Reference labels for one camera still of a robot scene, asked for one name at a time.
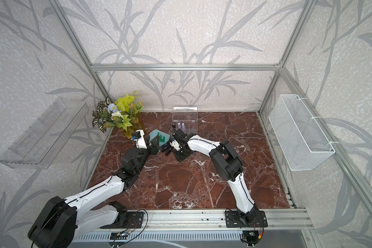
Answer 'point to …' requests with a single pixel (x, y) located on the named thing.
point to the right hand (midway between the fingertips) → (179, 156)
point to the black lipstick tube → (168, 152)
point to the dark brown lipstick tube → (174, 126)
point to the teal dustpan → (155, 133)
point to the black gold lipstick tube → (166, 148)
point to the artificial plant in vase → (123, 113)
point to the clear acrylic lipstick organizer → (186, 118)
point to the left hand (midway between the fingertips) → (155, 136)
